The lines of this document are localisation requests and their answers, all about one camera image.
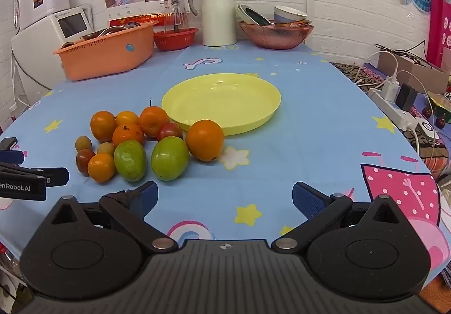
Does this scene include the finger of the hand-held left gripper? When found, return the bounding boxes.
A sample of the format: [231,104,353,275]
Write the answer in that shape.
[0,162,70,186]
[0,137,25,165]

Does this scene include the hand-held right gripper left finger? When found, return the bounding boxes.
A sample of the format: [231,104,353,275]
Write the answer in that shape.
[47,180,179,254]

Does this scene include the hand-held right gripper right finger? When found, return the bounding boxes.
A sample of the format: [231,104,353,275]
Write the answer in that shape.
[271,181,411,254]

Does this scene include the brown kiwi fruit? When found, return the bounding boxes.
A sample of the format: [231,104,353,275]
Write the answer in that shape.
[76,149,96,177]

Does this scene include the green mango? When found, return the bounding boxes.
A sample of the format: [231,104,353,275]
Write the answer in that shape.
[151,136,190,181]
[113,140,147,182]

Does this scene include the small tan fruit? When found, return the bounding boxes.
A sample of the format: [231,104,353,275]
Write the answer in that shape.
[75,136,93,153]
[96,142,116,158]

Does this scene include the red apple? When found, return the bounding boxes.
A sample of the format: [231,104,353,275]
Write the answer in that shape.
[157,122,184,142]

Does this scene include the orange with stem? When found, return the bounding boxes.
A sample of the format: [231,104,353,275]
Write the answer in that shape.
[138,99,170,139]

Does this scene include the large orange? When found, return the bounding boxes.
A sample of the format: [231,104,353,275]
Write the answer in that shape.
[185,120,225,162]

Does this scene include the small orange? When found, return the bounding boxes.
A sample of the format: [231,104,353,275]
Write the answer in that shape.
[116,111,140,128]

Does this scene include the yellow plastic plate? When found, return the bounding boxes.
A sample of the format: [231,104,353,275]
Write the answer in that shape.
[161,73,282,136]

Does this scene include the printed blue tablecloth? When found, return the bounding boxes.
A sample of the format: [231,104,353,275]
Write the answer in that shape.
[0,43,451,265]

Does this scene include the white appliance with screen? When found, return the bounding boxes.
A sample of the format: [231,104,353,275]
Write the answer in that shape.
[10,4,94,100]

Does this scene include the white power strip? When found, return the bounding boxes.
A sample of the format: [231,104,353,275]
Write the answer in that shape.
[368,90,423,132]

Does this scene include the orange plastic basket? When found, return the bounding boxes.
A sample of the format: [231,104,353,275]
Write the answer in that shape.
[54,21,160,81]

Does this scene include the patterned cloth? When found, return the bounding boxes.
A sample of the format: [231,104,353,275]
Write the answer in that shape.
[329,61,451,181]

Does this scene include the white charger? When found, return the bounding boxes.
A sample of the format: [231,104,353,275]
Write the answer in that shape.
[382,69,400,101]

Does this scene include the white round device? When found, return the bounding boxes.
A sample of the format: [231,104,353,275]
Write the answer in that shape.
[414,117,441,140]

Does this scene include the black charger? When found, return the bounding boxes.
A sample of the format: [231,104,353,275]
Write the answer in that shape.
[395,84,419,112]

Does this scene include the metal bowls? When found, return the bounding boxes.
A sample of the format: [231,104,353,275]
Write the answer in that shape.
[61,25,129,49]

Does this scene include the red plastic basket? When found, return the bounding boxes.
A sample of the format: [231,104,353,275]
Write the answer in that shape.
[153,27,200,52]

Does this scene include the cardboard box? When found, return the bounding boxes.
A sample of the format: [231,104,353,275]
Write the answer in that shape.
[378,52,450,94]

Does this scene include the copper coloured bowl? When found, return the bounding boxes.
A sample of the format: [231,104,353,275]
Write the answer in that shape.
[238,20,315,50]

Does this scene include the white and blue bowl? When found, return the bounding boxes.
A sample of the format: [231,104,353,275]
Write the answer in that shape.
[274,5,308,24]

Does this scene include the pale green bowl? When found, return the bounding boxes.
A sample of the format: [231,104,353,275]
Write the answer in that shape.
[236,4,273,26]

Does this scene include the white thermos jug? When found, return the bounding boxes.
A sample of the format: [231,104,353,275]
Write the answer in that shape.
[188,0,237,47]

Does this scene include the pink gift bag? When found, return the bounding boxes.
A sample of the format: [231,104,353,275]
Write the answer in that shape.
[426,0,451,68]

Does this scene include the white cable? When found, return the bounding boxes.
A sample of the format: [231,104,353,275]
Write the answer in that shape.
[354,49,400,89]

